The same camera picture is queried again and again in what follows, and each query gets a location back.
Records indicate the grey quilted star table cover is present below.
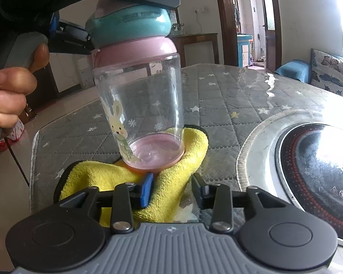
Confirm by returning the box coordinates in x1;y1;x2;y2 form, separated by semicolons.
30;63;343;274

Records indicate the clear pink baby bottle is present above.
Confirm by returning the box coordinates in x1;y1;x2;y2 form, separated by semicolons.
84;0;186;173

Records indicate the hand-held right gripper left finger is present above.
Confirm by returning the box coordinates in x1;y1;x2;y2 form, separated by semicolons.
56;173;155;234

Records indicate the black cable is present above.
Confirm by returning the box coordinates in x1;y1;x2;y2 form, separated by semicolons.
4;137;30;187

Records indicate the butterfly print cushion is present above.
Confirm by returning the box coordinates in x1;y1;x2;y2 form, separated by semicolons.
309;48;343;102

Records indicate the yellow microfibre cloth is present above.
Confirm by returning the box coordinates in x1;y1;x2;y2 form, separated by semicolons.
54;125;209;227

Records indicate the round metal table insert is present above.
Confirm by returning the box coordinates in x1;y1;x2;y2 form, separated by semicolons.
236;110;343;206

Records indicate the wooden door with glass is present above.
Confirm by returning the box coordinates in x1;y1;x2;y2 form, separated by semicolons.
259;0;282;74

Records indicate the black induction cooker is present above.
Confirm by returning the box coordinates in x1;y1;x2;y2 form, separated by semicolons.
274;123;343;248

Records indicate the red patterned bag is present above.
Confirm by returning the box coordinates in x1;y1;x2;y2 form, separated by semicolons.
4;119;25;142

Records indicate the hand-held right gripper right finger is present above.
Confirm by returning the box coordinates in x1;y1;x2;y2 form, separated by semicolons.
191;174;289;234

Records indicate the dark wooden table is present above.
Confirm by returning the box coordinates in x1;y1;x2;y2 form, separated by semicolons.
169;33;219;68

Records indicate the light blue cabinet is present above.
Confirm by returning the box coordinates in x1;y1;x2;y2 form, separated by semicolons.
237;34;253;68

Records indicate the person's left hand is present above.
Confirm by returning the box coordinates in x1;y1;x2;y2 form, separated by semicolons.
0;43;50;129

